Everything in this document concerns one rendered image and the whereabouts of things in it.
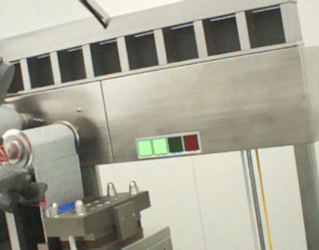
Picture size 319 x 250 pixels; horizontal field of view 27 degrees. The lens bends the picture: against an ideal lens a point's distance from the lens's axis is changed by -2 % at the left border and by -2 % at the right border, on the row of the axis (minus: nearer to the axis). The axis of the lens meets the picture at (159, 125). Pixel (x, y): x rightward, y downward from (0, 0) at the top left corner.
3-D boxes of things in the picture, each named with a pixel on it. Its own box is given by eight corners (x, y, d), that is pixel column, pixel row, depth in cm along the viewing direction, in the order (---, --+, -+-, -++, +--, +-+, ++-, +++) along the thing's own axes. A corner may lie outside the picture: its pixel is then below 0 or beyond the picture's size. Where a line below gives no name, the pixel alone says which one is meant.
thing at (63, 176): (42, 220, 219) (34, 165, 217) (83, 204, 239) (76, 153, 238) (43, 220, 219) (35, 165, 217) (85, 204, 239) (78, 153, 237)
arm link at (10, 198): (31, 174, 198) (5, 162, 198) (14, 208, 194) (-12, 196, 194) (34, 184, 209) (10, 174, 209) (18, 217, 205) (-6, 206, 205)
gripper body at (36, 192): (44, 203, 211) (33, 193, 205) (17, 204, 214) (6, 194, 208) (48, 184, 214) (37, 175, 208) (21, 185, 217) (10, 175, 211)
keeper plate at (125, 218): (117, 240, 220) (112, 207, 219) (134, 233, 228) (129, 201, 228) (124, 240, 218) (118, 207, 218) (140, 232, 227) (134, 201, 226)
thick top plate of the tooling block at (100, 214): (45, 236, 213) (42, 218, 213) (114, 208, 248) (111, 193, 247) (85, 236, 205) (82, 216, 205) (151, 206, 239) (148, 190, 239)
